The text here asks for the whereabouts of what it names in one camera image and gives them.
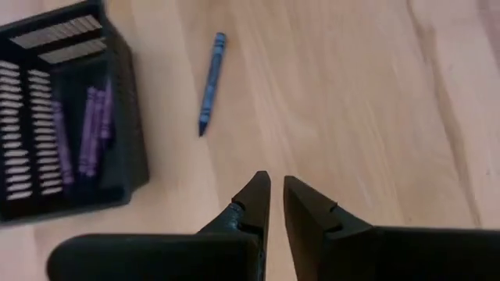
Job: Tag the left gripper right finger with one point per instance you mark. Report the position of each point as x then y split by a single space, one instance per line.
351 253

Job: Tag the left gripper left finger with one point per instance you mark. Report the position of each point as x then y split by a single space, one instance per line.
234 253

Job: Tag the blue crayon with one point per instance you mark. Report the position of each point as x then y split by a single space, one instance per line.
212 84

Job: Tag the purple crayon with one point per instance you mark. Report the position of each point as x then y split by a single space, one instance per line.
107 113
98 117
86 136
64 148

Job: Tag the black plastic basket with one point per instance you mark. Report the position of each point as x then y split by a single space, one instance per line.
129 117

